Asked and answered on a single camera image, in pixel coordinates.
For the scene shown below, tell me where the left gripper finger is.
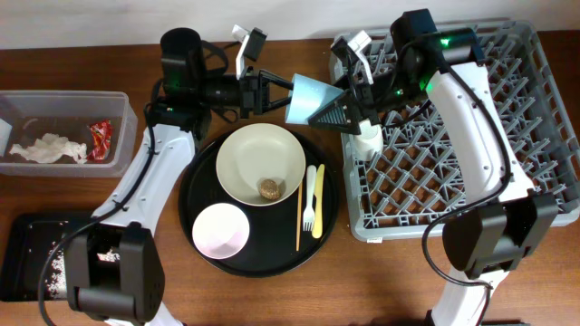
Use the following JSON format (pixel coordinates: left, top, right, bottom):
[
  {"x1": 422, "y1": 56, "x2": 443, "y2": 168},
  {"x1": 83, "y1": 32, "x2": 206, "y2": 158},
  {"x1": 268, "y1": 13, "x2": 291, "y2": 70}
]
[
  {"x1": 260, "y1": 69, "x2": 294, "y2": 90},
  {"x1": 266, "y1": 97, "x2": 291, "y2": 112}
]

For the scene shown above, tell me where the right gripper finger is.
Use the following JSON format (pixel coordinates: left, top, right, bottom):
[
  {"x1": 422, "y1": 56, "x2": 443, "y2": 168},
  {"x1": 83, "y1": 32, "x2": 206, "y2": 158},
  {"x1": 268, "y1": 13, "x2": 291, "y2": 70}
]
[
  {"x1": 331, "y1": 36, "x2": 354, "y2": 89},
  {"x1": 307, "y1": 98, "x2": 362, "y2": 135}
]

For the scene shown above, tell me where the blue cup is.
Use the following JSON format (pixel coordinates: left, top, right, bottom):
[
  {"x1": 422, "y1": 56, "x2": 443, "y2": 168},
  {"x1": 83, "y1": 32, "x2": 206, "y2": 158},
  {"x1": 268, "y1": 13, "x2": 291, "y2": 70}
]
[{"x1": 285, "y1": 73, "x2": 343, "y2": 125}]

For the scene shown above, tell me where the white cup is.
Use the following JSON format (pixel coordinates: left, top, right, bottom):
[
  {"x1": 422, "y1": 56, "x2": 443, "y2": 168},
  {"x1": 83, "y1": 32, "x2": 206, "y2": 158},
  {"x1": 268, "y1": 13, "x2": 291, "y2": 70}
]
[{"x1": 353, "y1": 120, "x2": 383, "y2": 161}]

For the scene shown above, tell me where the beige plate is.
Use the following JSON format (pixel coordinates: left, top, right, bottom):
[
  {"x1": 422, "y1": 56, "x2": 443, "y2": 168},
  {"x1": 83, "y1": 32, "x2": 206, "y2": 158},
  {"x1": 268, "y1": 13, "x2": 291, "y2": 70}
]
[{"x1": 216, "y1": 123, "x2": 306, "y2": 206}]

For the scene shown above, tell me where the brown cookie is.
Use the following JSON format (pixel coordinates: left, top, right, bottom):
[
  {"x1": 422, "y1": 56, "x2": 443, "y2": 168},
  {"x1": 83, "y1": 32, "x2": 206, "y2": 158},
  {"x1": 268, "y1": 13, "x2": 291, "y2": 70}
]
[{"x1": 258, "y1": 179, "x2": 282, "y2": 201}]

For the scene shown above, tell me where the white plastic fork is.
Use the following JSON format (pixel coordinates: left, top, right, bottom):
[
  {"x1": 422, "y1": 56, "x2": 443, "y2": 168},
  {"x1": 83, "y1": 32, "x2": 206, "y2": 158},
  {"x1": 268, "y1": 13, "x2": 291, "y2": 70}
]
[{"x1": 303, "y1": 165, "x2": 317, "y2": 232}]

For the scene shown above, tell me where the pink bowl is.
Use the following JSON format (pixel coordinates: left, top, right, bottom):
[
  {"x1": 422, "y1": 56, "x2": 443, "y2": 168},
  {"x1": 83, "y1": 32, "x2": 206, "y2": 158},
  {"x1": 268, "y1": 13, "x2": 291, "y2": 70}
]
[{"x1": 191, "y1": 203, "x2": 250, "y2": 260}]

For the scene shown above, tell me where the red candy wrapper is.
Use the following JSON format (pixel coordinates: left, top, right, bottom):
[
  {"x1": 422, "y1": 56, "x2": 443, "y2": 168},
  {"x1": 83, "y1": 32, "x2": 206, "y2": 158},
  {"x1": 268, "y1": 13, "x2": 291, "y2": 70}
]
[{"x1": 87, "y1": 120, "x2": 113, "y2": 161}]

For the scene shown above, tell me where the large white tissue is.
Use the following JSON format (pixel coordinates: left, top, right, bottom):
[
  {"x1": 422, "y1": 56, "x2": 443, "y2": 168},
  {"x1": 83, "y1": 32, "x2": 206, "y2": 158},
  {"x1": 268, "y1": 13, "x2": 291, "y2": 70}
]
[{"x1": 9, "y1": 133, "x2": 87, "y2": 164}]

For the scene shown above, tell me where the rice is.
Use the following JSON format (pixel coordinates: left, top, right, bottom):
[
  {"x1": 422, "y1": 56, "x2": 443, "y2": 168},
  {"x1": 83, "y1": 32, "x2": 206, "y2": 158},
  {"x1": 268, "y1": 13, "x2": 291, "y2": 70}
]
[{"x1": 44, "y1": 248, "x2": 121, "y2": 301}]

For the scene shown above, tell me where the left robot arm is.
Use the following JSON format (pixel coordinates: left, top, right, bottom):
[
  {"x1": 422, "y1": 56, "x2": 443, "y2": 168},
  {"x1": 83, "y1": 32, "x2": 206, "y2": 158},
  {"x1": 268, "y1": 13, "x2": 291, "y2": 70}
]
[{"x1": 38, "y1": 26, "x2": 294, "y2": 325}]

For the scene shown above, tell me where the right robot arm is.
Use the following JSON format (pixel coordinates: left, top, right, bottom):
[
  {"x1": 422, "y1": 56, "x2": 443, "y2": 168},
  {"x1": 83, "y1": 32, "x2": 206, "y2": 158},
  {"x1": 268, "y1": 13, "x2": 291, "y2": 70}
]
[{"x1": 307, "y1": 9, "x2": 558, "y2": 325}]

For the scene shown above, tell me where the wooden chopstick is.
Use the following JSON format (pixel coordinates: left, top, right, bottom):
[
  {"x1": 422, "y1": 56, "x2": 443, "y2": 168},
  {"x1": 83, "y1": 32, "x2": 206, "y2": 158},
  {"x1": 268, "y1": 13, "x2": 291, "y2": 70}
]
[{"x1": 295, "y1": 181, "x2": 303, "y2": 252}]

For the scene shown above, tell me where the yellow plastic knife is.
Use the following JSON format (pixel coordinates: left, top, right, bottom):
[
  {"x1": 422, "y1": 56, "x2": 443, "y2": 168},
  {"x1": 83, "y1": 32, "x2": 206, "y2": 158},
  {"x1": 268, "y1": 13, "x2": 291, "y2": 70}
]
[{"x1": 312, "y1": 164, "x2": 325, "y2": 239}]

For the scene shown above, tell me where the round black serving tray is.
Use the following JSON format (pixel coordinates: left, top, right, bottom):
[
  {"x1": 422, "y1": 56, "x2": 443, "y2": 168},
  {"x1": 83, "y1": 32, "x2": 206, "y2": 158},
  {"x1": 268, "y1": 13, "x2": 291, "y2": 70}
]
[{"x1": 179, "y1": 132, "x2": 340, "y2": 278}]

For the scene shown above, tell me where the clear plastic bin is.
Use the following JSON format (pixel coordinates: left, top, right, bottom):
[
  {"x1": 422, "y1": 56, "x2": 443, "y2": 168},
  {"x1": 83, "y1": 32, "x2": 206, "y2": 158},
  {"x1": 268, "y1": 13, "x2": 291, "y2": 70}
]
[{"x1": 1, "y1": 91, "x2": 138, "y2": 177}]

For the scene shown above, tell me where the white label on bin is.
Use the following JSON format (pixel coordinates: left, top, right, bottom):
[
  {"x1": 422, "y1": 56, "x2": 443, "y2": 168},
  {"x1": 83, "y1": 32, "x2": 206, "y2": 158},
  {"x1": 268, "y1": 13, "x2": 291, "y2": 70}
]
[{"x1": 0, "y1": 119, "x2": 13, "y2": 157}]

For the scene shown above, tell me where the black rectangular tray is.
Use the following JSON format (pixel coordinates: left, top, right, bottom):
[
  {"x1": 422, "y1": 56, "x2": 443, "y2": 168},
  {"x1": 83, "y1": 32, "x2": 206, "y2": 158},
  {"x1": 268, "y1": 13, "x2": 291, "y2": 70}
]
[{"x1": 1, "y1": 211, "x2": 92, "y2": 302}]

